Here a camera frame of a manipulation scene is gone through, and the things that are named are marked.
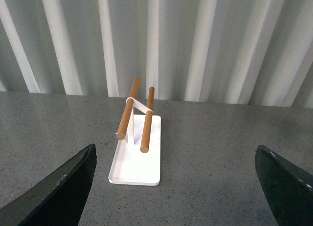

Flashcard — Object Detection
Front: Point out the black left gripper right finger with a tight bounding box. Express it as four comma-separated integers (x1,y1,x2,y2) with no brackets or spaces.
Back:
255,145,313,226

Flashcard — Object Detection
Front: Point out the white rack with wooden bars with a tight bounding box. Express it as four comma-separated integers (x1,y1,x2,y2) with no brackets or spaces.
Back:
108,77,161,186

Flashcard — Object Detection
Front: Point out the white pleated curtain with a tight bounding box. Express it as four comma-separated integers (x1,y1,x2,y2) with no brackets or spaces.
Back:
0,0,313,108

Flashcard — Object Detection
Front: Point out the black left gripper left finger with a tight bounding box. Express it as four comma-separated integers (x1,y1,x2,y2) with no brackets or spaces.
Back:
0,144,97,226

